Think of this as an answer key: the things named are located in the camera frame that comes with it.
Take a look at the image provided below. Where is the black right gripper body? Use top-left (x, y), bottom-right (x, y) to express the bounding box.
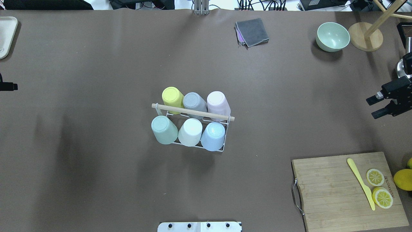
top-left (381, 76), bottom-right (412, 115)

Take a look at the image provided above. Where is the pink plastic cup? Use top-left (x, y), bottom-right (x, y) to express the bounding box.
top-left (207, 91), bottom-right (231, 122)

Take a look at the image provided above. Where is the green plastic cup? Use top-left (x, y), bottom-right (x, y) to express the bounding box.
top-left (151, 116), bottom-right (178, 144)

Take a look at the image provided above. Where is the light blue plastic cup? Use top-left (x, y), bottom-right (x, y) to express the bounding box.
top-left (200, 122), bottom-right (226, 151)

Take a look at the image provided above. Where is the yellow plastic cup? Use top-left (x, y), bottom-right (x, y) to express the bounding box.
top-left (162, 86), bottom-right (184, 108)

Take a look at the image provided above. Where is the grey plastic cup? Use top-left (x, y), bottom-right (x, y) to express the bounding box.
top-left (183, 92), bottom-right (208, 112)

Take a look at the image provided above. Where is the white plastic cup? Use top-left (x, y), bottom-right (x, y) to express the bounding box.
top-left (178, 118), bottom-right (203, 147)

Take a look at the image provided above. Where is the metal scoop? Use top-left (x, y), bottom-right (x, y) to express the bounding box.
top-left (396, 37), bottom-right (412, 79)

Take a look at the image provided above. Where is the cream plastic serving tray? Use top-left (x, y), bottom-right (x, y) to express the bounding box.
top-left (0, 16), bottom-right (19, 59)

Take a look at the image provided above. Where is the wooden mug tree stand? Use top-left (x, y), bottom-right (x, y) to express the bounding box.
top-left (348, 0), bottom-right (412, 52)

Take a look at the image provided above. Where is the lemon slice upper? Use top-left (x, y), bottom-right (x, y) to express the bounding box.
top-left (366, 168), bottom-right (385, 187)

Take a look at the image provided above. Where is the whole yellow lemon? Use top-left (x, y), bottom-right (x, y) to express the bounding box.
top-left (393, 169), bottom-right (412, 191)

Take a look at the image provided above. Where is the mint green bowl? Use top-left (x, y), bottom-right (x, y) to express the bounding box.
top-left (315, 22), bottom-right (350, 52)

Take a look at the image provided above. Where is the yellow plastic knife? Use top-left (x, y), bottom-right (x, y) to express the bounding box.
top-left (346, 158), bottom-right (376, 210)

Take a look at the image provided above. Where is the wooden cutting board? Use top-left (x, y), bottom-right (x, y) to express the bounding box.
top-left (292, 152), bottom-right (409, 232)

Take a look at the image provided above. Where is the folded grey cloth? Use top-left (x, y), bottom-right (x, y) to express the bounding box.
top-left (235, 18), bottom-right (269, 48)

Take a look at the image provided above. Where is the white wire cup holder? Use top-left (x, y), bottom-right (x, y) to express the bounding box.
top-left (151, 103), bottom-right (235, 152)

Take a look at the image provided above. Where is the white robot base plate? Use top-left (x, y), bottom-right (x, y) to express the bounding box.
top-left (157, 221), bottom-right (242, 232)

